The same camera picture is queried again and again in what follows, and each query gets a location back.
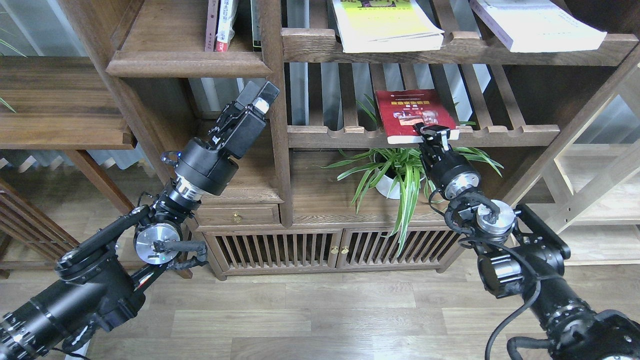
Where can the dark wooden side table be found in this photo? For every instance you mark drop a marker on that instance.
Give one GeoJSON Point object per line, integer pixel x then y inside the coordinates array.
{"type": "Point", "coordinates": [54, 103]}

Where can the light wooden shelf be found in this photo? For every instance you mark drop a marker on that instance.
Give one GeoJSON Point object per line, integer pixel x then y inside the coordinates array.
{"type": "Point", "coordinates": [587, 194]}

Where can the dark wooden bookshelf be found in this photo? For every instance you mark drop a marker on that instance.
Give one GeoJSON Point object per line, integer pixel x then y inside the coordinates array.
{"type": "Point", "coordinates": [294, 210]}

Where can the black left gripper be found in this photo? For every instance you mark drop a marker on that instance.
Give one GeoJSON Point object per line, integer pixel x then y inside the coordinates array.
{"type": "Point", "coordinates": [207, 166]}

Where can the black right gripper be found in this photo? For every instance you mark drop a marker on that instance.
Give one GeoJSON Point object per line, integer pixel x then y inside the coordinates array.
{"type": "Point", "coordinates": [450, 172]}

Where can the dark upright book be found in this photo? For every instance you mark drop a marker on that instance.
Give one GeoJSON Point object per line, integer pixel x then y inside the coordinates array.
{"type": "Point", "coordinates": [255, 26]}

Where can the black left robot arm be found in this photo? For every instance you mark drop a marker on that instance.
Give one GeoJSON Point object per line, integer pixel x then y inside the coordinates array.
{"type": "Point", "coordinates": [101, 282]}

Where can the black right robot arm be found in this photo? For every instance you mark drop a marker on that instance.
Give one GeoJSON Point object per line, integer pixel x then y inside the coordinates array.
{"type": "Point", "coordinates": [519, 254]}

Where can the red white upright book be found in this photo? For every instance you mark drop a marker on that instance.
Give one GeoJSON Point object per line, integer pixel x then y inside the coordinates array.
{"type": "Point", "coordinates": [224, 30]}

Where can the yellow green book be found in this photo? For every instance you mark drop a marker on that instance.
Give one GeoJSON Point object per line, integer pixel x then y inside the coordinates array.
{"type": "Point", "coordinates": [385, 26]}

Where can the white plant pot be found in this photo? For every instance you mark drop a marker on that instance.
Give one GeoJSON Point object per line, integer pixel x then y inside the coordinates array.
{"type": "Point", "coordinates": [385, 185]}

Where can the green spider plant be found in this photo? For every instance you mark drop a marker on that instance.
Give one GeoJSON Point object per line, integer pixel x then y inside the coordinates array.
{"type": "Point", "coordinates": [409, 174]}

